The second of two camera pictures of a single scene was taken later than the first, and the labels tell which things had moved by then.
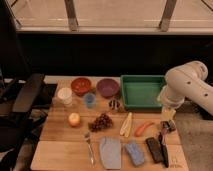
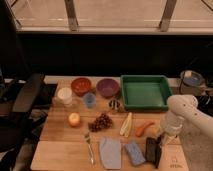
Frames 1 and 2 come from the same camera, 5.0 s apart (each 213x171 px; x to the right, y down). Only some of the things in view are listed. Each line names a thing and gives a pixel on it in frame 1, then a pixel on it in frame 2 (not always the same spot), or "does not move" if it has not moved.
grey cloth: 111,152 does not move
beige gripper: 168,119 → 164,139
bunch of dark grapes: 102,122 does not move
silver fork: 87,139 does not move
